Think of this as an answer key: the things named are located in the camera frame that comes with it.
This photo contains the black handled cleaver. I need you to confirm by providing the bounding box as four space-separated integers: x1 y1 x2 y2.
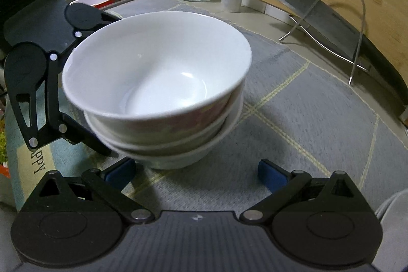
270 0 404 117

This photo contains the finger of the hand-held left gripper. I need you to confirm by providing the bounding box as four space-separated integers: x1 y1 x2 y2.
15 51 113 158
73 11 123 38

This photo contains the grey checked mat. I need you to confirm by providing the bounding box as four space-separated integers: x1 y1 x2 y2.
68 0 400 216

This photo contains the orange printed package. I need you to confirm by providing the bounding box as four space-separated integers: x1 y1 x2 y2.
0 113 11 177

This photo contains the metal wire knife rack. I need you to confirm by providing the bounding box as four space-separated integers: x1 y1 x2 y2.
279 0 371 86

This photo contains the light blue mat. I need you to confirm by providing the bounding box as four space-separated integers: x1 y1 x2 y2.
5 106 106 206

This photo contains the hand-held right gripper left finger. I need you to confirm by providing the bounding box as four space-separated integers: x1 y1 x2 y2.
28 156 155 225

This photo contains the white bowl with pink pattern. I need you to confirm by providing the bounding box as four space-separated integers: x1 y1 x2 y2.
61 11 252 146

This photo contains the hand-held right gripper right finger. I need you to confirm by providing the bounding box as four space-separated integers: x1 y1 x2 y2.
239 159 364 225

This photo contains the white flower print plate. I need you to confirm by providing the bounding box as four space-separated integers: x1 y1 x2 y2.
374 188 408 228

